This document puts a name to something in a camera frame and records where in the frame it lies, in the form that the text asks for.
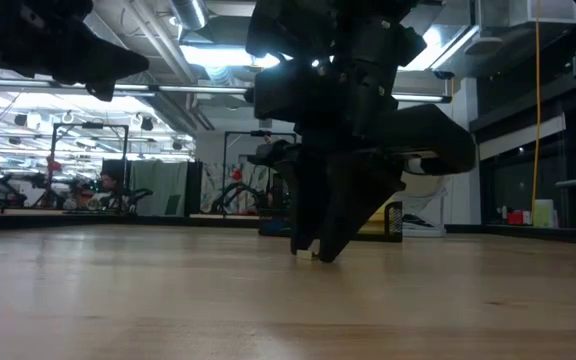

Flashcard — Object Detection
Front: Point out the ceiling light tube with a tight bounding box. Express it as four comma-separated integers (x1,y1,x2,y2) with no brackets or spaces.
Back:
392,91,452,104

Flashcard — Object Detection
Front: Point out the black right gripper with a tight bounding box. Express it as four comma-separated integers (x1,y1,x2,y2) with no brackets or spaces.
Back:
266,18,477,263

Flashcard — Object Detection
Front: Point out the pale green curtain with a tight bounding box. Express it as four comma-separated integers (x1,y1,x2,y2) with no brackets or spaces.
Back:
128,159,189,217

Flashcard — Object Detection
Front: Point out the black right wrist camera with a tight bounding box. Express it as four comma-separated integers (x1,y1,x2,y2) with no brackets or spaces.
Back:
252,62,322,124

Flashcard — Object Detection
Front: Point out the white desk lamp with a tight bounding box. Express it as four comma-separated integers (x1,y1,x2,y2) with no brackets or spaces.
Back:
400,157,454,239

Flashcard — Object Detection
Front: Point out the pale green container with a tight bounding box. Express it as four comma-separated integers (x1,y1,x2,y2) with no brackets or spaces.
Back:
532,198,555,229

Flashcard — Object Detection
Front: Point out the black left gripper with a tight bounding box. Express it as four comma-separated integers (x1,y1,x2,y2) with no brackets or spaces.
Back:
0,0,151,103

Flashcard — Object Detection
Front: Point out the red box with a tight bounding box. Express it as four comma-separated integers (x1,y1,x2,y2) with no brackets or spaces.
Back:
506,209,532,226

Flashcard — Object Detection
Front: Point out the black background robot frame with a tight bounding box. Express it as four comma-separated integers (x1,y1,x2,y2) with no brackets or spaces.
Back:
50,122,130,216

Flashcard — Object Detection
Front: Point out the yellow sticky note pad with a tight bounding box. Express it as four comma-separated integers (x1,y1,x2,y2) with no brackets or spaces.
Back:
365,202,389,235

